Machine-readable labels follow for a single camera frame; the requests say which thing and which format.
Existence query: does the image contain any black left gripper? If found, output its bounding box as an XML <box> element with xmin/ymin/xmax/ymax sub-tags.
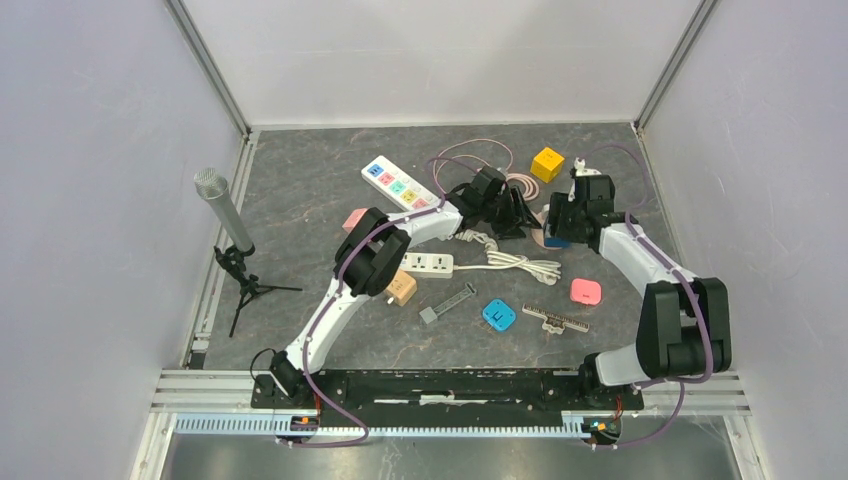
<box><xmin>479</xmin><ymin>186</ymin><xmax>540</xmax><ymax>241</ymax></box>

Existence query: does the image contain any yellow cube plug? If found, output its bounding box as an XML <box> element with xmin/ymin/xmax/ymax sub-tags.
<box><xmin>530</xmin><ymin>147</ymin><xmax>565</xmax><ymax>183</ymax></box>

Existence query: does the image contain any silver microphone on stand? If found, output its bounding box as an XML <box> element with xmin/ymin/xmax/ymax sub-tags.
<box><xmin>193</xmin><ymin>167</ymin><xmax>301</xmax><ymax>338</ymax></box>

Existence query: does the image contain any white power strip cable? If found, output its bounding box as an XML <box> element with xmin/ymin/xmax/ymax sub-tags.
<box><xmin>450</xmin><ymin>228</ymin><xmax>563</xmax><ymax>287</ymax></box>

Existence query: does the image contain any pink and blue block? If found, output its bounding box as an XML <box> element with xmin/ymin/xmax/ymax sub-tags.
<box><xmin>570</xmin><ymin>278</ymin><xmax>603</xmax><ymax>306</ymax></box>

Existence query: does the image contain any long white power strip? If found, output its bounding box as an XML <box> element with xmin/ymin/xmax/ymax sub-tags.
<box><xmin>360</xmin><ymin>155</ymin><xmax>440</xmax><ymax>211</ymax></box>

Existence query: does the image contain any pink round socket base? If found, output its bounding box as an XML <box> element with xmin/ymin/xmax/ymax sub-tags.
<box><xmin>531</xmin><ymin>204</ymin><xmax>557</xmax><ymax>250</ymax></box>

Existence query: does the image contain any small white power strip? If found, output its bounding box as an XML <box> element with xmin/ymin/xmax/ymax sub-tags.
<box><xmin>399</xmin><ymin>252</ymin><xmax>454</xmax><ymax>279</ymax></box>

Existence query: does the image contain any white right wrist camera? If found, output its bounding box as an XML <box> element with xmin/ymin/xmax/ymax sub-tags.
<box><xmin>568</xmin><ymin>157</ymin><xmax>602</xmax><ymax>202</ymax></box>

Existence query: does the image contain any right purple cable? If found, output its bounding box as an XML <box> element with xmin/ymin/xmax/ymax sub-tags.
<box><xmin>576</xmin><ymin>144</ymin><xmax>715</xmax><ymax>452</ymax></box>

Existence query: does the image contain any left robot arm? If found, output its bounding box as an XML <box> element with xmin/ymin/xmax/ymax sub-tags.
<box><xmin>269</xmin><ymin>167</ymin><xmax>542</xmax><ymax>408</ymax></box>

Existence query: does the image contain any purple cable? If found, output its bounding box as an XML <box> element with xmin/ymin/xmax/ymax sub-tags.
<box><xmin>576</xmin><ymin>144</ymin><xmax>715</xmax><ymax>452</ymax></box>
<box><xmin>298</xmin><ymin>155</ymin><xmax>482</xmax><ymax>450</ymax></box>

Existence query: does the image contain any beige toothed ruler piece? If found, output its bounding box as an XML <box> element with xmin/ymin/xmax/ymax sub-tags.
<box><xmin>521</xmin><ymin>304</ymin><xmax>590</xmax><ymax>335</ymax></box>

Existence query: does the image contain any aluminium front rail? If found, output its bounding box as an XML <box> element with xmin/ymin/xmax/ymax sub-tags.
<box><xmin>151</xmin><ymin>368</ymin><xmax>750</xmax><ymax>439</ymax></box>

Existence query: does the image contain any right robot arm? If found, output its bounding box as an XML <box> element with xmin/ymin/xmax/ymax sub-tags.
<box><xmin>547</xmin><ymin>174</ymin><xmax>732</xmax><ymax>408</ymax></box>

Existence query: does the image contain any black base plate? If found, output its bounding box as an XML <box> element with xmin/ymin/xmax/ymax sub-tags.
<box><xmin>251</xmin><ymin>368</ymin><xmax>644</xmax><ymax>429</ymax></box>

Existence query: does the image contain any beige dragon plug adapter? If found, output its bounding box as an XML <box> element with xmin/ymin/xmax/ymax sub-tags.
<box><xmin>384</xmin><ymin>269</ymin><xmax>417</xmax><ymax>307</ymax></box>

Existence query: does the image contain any pink cube plug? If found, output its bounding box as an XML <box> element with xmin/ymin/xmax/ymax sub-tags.
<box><xmin>342</xmin><ymin>208</ymin><xmax>367</xmax><ymax>233</ymax></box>

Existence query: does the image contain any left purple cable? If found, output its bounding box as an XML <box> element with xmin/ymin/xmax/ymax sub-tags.
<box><xmin>298</xmin><ymin>155</ymin><xmax>482</xmax><ymax>450</ymax></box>

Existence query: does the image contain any pink thin cable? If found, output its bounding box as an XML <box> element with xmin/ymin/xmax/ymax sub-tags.
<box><xmin>430</xmin><ymin>137</ymin><xmax>515</xmax><ymax>197</ymax></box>

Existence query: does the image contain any dark blue cube socket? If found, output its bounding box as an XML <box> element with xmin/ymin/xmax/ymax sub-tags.
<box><xmin>543</xmin><ymin>226</ymin><xmax>571</xmax><ymax>249</ymax></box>

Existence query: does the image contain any blue plug adapter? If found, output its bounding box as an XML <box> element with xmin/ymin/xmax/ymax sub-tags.
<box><xmin>481</xmin><ymin>298</ymin><xmax>517</xmax><ymax>333</ymax></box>

